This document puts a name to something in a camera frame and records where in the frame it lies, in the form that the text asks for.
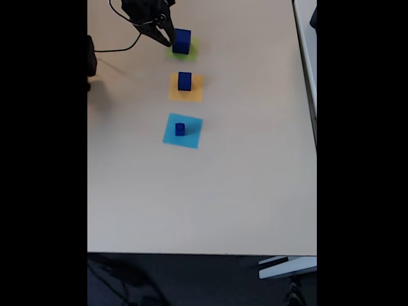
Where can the small blue cube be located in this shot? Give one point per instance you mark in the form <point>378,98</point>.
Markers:
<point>185,81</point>

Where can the tiny blue cube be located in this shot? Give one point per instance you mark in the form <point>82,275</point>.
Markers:
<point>180,129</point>

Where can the green paper square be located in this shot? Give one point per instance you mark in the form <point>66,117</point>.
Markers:
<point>192,56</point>

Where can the orange paper square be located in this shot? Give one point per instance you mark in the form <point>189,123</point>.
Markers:
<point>185,96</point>

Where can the light blue paper square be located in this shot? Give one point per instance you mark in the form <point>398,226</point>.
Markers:
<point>191,138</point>

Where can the large blue cube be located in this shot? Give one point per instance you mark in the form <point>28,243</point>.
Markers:
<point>182,41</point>

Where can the white side table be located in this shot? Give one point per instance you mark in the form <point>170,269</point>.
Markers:
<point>306,48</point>

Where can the dark blue object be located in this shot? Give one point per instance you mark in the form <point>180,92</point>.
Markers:
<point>314,19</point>

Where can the white table leg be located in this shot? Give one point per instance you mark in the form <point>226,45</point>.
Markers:
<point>287,269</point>

